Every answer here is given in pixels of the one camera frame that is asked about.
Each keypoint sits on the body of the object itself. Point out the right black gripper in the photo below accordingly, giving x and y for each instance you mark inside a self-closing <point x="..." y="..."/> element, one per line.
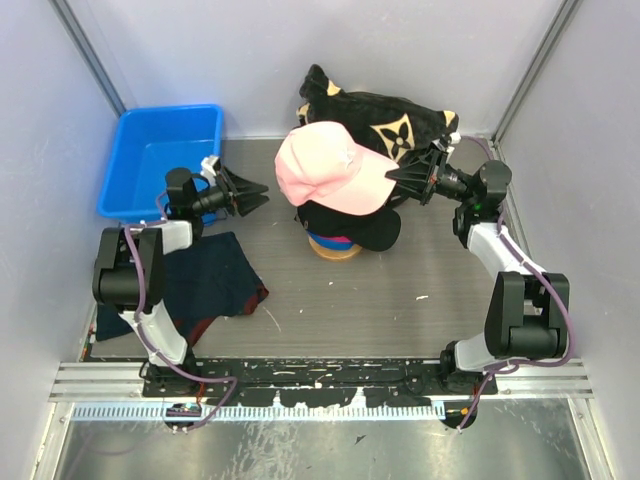
<point x="417" y="176"/>

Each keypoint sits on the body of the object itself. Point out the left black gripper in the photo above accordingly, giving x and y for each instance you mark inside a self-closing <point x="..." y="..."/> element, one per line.
<point x="241" y="195"/>

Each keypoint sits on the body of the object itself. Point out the black cap white logo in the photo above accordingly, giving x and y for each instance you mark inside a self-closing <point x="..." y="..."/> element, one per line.
<point x="376" y="232"/>

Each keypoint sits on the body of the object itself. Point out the pink cap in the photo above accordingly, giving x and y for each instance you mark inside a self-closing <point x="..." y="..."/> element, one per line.
<point x="320" y="162"/>

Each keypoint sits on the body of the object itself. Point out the navy blue cloth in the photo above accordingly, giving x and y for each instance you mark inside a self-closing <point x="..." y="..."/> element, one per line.
<point x="211" y="279"/>

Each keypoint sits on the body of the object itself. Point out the blue cap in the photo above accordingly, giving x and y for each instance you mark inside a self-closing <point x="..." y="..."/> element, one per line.
<point x="315" y="237"/>

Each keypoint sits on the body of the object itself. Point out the blue plastic bin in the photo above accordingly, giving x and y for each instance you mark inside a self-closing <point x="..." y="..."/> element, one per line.
<point x="149" y="142"/>

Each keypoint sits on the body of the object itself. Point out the wooden hat stand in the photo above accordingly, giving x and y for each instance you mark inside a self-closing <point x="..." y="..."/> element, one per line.
<point x="332" y="255"/>

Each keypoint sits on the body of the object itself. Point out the magenta cap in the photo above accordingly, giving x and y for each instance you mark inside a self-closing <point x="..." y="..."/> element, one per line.
<point x="336" y="242"/>

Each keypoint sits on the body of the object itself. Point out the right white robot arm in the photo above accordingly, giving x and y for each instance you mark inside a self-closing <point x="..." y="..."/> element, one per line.
<point x="527" y="321"/>

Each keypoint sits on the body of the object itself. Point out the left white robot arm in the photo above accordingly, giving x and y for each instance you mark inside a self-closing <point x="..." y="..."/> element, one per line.
<point x="180" y="228"/>

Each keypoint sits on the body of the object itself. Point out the black patterned plush blanket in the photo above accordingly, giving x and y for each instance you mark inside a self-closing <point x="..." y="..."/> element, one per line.
<point x="394" y="127"/>

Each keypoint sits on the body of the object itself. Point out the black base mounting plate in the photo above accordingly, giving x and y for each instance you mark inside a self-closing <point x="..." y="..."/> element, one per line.
<point x="311" y="382"/>

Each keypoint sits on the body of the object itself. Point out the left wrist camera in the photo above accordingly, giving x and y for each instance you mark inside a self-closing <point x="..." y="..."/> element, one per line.
<point x="211" y="165"/>

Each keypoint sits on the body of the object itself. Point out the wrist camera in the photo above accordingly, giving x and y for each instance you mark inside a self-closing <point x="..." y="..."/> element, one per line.
<point x="211" y="165"/>
<point x="447" y="142"/>

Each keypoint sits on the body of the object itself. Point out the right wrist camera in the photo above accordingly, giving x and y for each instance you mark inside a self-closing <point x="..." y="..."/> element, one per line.
<point x="447" y="142"/>

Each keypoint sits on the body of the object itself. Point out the right aluminium frame post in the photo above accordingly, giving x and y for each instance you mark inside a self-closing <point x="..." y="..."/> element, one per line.
<point x="559" y="24"/>

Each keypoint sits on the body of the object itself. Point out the aluminium frame post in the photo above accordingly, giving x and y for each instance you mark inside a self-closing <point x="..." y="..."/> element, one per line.
<point x="83" y="44"/>
<point x="559" y="24"/>

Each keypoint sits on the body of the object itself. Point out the left aluminium frame post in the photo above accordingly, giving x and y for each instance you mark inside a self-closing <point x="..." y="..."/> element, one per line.
<point x="83" y="44"/>

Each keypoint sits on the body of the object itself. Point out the slotted cable duct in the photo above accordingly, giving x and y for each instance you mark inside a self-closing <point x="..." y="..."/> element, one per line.
<point x="167" y="411"/>

